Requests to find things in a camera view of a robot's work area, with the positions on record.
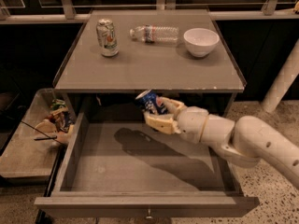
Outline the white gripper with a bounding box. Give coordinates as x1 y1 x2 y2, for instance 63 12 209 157
144 97 209 144

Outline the blue pepsi can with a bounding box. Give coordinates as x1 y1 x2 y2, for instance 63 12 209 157
135 90 168 115

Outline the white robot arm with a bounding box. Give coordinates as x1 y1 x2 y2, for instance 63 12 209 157
144 97 299 189

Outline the grey cabinet with top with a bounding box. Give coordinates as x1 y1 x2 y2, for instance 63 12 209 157
51 9 248 126

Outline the open grey top drawer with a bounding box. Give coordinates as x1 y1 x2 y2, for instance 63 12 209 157
35 113 259 217

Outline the metal drawer knob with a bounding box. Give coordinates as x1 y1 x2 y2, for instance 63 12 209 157
145 209 153 220

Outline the green white soda can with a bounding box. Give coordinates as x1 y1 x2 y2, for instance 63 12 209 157
96 19 119 57

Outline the white ceramic bowl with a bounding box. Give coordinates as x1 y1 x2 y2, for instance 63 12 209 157
183 28 220 57

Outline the clear plastic water bottle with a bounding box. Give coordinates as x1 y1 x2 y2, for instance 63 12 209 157
130 25 179 44

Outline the snack bags pile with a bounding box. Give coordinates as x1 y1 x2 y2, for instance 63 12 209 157
42 99 75 145

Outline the black stick in bin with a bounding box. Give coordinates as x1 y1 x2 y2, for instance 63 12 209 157
22 119 64 145

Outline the white diagonal pole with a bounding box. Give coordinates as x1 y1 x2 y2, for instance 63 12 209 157
261 39 299 113

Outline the grey plastic bin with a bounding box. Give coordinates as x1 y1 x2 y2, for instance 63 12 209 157
0 88 68 185

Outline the metal window railing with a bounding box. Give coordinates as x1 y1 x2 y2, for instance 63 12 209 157
0 0 299 24

